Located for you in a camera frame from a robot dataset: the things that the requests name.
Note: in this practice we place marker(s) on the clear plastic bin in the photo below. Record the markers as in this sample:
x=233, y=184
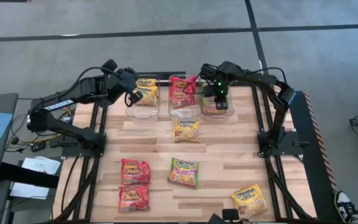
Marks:
x=141, y=112
x=228, y=115
x=183, y=113

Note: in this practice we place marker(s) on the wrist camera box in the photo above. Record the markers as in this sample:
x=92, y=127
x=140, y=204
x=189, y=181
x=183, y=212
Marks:
x=135, y=97
x=222, y=104

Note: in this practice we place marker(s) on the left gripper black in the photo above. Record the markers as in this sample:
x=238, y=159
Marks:
x=121, y=82

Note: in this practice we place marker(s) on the black mat striped edge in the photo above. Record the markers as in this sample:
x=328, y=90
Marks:
x=309, y=174

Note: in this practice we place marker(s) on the black rectangular device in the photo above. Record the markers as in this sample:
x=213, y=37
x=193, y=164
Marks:
x=230, y=214

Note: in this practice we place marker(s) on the black aluminium rail frame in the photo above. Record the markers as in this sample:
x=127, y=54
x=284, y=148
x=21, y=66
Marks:
x=164, y=75

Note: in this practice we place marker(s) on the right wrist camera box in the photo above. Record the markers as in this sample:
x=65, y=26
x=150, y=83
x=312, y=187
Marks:
x=222, y=104

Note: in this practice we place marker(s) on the green lime chili ramen packet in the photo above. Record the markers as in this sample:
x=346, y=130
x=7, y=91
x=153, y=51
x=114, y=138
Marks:
x=209, y=107
x=183, y=172

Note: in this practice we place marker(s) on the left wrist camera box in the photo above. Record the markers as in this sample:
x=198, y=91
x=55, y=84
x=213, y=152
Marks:
x=135, y=97

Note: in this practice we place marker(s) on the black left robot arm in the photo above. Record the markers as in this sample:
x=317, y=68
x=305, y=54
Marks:
x=73, y=98

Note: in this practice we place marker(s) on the black beam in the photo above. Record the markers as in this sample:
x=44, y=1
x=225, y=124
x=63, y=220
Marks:
x=26, y=175

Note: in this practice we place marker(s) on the white paper sheet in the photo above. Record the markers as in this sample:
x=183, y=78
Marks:
x=42, y=166
x=30, y=191

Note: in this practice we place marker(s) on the black power adapter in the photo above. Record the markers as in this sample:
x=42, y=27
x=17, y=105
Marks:
x=38, y=146

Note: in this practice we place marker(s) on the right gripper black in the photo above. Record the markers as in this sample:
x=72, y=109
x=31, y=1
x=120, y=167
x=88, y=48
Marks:
x=221, y=90

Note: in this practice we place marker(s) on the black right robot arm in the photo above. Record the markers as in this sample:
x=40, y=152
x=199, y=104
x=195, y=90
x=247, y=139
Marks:
x=256, y=78

